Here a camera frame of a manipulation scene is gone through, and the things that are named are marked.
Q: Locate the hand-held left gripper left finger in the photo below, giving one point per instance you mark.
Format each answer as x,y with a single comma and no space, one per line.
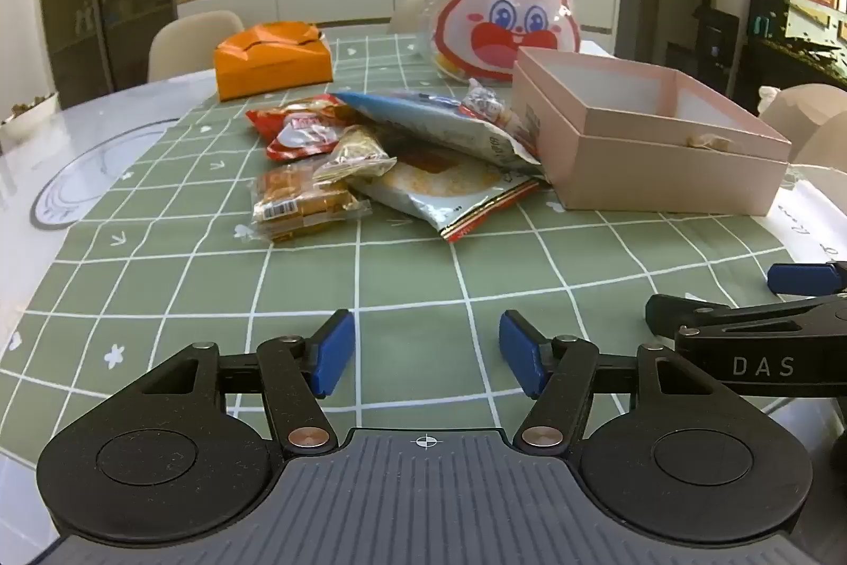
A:
333,353

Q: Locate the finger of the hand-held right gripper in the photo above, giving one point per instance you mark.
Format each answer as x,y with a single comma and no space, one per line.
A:
761,363
794,278

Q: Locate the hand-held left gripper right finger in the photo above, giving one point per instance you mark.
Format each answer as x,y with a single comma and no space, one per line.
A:
519,353

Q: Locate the clear brown biscuit packet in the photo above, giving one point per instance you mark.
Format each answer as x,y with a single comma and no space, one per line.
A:
291,201

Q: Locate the pink gift box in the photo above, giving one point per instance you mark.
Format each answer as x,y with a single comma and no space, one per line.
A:
662,174

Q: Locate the large cracker bag red edge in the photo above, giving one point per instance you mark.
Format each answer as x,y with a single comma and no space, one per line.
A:
437,188

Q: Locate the small gold snack packet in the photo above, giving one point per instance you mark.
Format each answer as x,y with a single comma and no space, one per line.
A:
357,151

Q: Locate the large blue white snack bag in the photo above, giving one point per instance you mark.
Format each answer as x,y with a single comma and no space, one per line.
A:
430,125

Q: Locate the small clear candy packet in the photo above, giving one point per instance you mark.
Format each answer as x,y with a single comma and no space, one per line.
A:
483,105

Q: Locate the green checkered tablecloth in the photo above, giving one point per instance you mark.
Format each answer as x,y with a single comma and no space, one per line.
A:
397,274

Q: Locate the beige dining chair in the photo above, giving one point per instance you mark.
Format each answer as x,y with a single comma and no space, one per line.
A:
800,105
830,145
192,42
407,12

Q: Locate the red packet with white label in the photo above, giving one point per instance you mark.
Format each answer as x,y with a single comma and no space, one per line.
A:
298,131

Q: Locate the black water dispenser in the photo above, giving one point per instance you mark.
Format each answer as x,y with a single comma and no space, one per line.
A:
714,49

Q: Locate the red packet with oval picture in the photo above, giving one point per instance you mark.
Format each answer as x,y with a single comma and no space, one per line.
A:
261,116

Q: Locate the black framed fish tank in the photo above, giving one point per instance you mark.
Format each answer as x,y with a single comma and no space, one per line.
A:
794,22

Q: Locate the orange folded paper box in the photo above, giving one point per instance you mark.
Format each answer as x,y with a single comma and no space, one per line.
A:
265,68

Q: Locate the clear rabbit print bag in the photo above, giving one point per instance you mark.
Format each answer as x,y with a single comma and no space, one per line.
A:
503,9

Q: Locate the white bowl with nuts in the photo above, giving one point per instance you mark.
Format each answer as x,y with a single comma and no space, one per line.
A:
30,118

